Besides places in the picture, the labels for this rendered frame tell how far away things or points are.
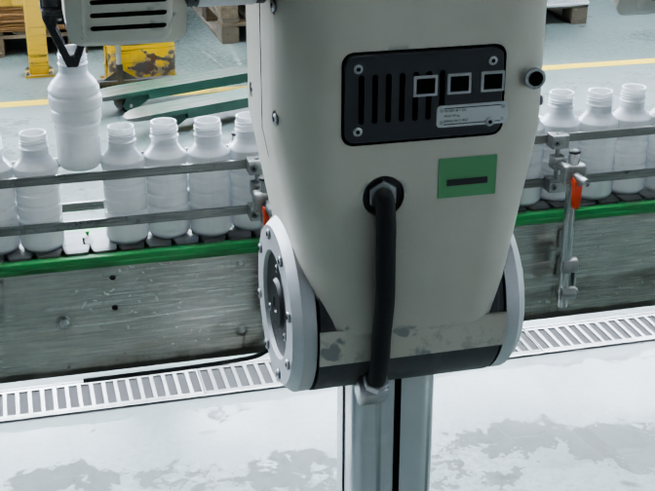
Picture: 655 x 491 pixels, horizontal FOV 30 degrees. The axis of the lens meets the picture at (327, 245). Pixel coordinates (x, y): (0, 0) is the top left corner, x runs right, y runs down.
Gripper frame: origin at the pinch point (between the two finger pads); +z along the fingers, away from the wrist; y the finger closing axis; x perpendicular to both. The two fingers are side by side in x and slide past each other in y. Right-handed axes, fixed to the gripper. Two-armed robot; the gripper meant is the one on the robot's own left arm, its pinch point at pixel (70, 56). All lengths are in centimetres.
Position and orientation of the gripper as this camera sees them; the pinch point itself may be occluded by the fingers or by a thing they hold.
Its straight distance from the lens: 167.0
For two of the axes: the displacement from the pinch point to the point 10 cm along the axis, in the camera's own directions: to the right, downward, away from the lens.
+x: 9.7, -1.0, 2.3
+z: 0.0, 9.2, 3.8
